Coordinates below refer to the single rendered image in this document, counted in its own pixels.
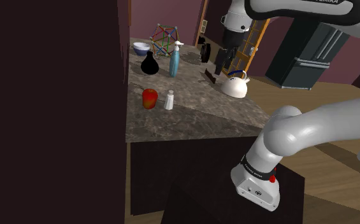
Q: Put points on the dark counter cabinet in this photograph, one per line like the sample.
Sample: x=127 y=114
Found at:
x=179 y=167

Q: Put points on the black round vase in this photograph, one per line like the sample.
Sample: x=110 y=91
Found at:
x=149 y=65

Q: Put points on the colourful rod polyhedron toy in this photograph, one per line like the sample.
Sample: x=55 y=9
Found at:
x=164 y=40

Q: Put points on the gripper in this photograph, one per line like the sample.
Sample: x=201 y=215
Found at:
x=233 y=37

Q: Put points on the dark brown flat tool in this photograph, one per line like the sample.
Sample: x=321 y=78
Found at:
x=210 y=76

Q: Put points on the red apple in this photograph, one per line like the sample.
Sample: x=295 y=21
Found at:
x=149 y=98

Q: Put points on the orange framed glass door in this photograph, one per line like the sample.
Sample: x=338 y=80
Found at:
x=245 y=59

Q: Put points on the wall light switch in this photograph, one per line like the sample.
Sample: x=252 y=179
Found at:
x=204 y=26

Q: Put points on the blue spray bottle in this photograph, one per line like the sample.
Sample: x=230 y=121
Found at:
x=174 y=63

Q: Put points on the dark grey refrigerator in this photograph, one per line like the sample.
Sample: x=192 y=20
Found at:
x=304 y=59

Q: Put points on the white and blue bowl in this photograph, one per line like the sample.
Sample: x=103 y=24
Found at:
x=141 y=48

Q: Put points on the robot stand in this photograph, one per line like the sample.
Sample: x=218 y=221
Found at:
x=217 y=198

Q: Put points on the black upright object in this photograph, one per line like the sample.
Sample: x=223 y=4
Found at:
x=205 y=52

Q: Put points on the white salt shaker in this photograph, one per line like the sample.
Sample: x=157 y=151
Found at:
x=169 y=101

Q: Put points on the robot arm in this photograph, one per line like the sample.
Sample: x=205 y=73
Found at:
x=294 y=133

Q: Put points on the dark tall cabinet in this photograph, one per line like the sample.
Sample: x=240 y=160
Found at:
x=52 y=111

